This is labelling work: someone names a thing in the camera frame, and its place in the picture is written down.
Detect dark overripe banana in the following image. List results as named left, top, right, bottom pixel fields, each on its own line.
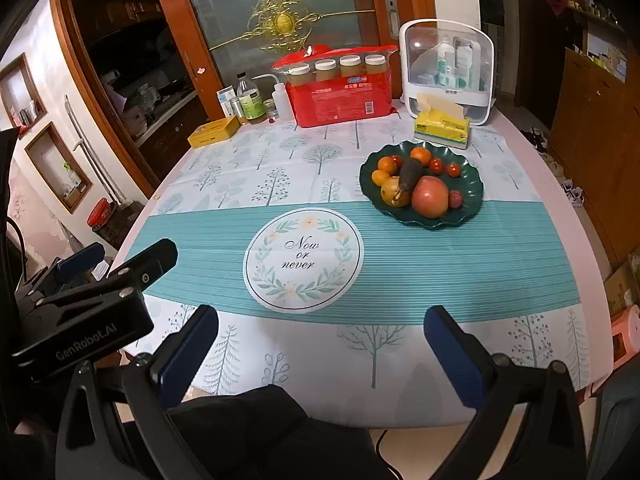
left=397, top=157, right=426, bottom=201

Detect white blue small box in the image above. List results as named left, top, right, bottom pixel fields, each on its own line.
left=216, top=86, right=238, bottom=118

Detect white teal lotion bottle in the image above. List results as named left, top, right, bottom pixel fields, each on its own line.
left=436, top=42, right=457, bottom=86
left=455, top=45, right=475, bottom=88

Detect white squeeze bottle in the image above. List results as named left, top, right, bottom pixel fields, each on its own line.
left=252, top=74, right=293, bottom=122

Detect wooden wall niche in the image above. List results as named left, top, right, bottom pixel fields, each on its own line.
left=25, top=121, right=94, bottom=215
left=0, top=52, right=48, bottom=138

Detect dark green scalloped plate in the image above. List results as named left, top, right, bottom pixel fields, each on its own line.
left=359, top=142, right=485, bottom=231

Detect person's dark trousers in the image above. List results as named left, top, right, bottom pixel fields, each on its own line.
left=167, top=385, right=391, bottom=480

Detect flat yellow box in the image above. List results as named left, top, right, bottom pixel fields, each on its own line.
left=187, top=114, right=239, bottom=149

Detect red box with jars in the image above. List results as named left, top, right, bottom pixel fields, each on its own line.
left=272, top=45, right=399, bottom=128

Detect red apple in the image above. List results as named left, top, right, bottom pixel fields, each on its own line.
left=411, top=175, right=450, bottom=219

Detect green label glass bottle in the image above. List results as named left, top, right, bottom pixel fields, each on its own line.
left=236, top=72, right=265, bottom=123

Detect long metal bar handle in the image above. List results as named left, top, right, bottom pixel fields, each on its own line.
left=64, top=95, right=118, bottom=206

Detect silver door handle plate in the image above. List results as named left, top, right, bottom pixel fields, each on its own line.
left=384, top=0, right=401, bottom=43

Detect cardboard box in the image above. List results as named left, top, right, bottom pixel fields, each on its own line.
left=604, top=255, right=640, bottom=311

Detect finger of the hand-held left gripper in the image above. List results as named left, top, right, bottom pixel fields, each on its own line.
left=20, top=238, right=179, bottom=307
left=30, top=242, right=106, bottom=291

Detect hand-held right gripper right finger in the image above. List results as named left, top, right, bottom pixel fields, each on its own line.
left=423, top=305, right=587, bottom=480

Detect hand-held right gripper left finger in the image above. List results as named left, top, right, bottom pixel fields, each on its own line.
left=55, top=304, right=219, bottom=480

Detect red bucket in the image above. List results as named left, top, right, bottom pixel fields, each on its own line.
left=86, top=197, right=115, bottom=228

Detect glass door with gold ornament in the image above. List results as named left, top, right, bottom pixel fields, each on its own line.
left=147, top=0, right=433, bottom=111

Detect yellow tissue pack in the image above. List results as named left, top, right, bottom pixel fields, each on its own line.
left=413, top=92, right=472, bottom=151

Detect white clear storage box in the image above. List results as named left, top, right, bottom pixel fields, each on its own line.
left=398, top=19, right=495, bottom=127

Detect large yellow orange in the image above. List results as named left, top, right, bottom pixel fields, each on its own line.
left=380, top=176, right=412, bottom=209

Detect pink stool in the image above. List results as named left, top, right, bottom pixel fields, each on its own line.
left=611, top=305, right=640, bottom=366

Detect white shoes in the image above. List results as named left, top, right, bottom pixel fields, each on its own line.
left=562, top=177, right=586, bottom=206

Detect wooden cabinet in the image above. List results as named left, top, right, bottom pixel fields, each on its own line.
left=547, top=47, right=640, bottom=266

